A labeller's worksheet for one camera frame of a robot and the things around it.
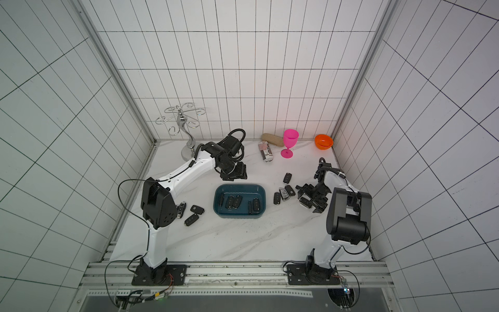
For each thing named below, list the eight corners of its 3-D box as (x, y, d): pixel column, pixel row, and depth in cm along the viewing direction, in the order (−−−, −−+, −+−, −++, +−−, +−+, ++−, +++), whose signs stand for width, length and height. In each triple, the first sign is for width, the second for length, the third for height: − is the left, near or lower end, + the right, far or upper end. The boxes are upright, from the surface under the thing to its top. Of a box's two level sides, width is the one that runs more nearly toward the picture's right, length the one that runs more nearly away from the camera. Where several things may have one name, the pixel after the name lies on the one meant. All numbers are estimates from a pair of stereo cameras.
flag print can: (264, 164, 110) (265, 160, 107) (257, 145, 120) (257, 141, 117) (274, 162, 111) (274, 158, 108) (266, 143, 121) (266, 139, 118)
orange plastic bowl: (316, 149, 117) (318, 143, 113) (313, 140, 122) (315, 134, 118) (332, 149, 117) (335, 143, 113) (329, 140, 122) (331, 134, 118)
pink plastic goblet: (281, 158, 114) (284, 138, 101) (280, 148, 118) (283, 129, 106) (294, 158, 114) (300, 138, 101) (293, 148, 118) (298, 129, 106)
